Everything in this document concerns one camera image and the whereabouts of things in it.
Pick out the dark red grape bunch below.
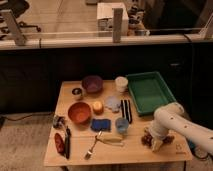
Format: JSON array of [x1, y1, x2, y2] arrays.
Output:
[[141, 127, 174, 148]]

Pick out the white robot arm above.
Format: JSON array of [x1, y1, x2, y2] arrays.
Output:
[[148, 102, 213, 155]]

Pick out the red orange bowl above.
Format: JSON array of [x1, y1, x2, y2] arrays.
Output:
[[68, 102, 91, 124]]

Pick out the purple bowl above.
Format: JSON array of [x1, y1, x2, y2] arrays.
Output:
[[82, 75, 103, 93]]

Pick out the blue object beside table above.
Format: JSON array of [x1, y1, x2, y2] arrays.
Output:
[[186, 139, 196, 150]]

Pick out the blue small cup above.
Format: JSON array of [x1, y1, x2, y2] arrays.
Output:
[[115, 118, 129, 134]]

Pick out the black striped item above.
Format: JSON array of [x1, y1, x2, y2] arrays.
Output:
[[121, 100, 132, 123]]

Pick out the green plastic tray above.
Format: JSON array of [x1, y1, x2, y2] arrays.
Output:
[[126, 71, 176, 117]]

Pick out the light blue crumpled cloth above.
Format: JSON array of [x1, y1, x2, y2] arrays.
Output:
[[105, 96, 121, 113]]

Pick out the blue sponge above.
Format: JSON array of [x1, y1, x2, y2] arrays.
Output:
[[91, 119, 111, 131]]

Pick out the metal fork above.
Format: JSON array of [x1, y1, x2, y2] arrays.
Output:
[[84, 131, 102, 160]]

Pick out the white cup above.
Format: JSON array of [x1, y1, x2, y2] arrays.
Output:
[[115, 76, 128, 93]]

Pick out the black marker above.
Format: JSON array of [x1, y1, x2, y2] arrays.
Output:
[[65, 126, 71, 159]]

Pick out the small dark metal cup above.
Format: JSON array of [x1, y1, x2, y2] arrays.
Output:
[[72, 88, 83, 100]]

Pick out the red oblong object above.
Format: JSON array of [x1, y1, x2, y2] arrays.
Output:
[[54, 133, 65, 154]]

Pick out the small grey toy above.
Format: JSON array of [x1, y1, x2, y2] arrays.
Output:
[[53, 115, 65, 129]]

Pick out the white cardboard box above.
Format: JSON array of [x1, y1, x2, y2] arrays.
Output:
[[97, 2, 128, 36]]

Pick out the office chair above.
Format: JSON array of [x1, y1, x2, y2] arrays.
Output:
[[0, 0, 41, 34]]

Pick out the cream handled tool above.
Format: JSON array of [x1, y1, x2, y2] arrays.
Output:
[[98, 134, 124, 146]]

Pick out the grey metal post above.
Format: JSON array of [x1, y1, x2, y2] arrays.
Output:
[[112, 8, 123, 43], [0, 9, 26, 46]]

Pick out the grey metal post left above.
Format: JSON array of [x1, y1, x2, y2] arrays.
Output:
[[0, 9, 26, 46]]

